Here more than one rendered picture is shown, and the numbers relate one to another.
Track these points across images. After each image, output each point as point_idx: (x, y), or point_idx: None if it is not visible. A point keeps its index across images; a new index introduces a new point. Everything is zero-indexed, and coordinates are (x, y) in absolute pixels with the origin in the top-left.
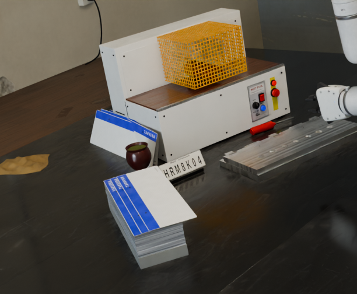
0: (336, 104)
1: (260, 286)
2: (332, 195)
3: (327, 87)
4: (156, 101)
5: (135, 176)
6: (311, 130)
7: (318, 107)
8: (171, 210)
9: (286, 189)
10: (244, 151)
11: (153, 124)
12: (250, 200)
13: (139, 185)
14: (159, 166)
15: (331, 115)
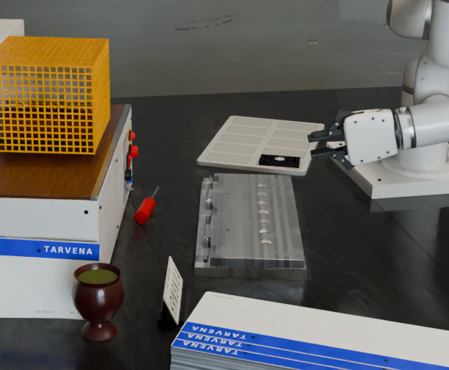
0: (387, 135)
1: None
2: (425, 265)
3: (364, 114)
4: (50, 186)
5: (214, 318)
6: (248, 194)
7: (328, 149)
8: (413, 341)
9: (361, 277)
10: (224, 242)
11: (71, 229)
12: (351, 305)
13: (263, 328)
14: (164, 298)
15: (370, 154)
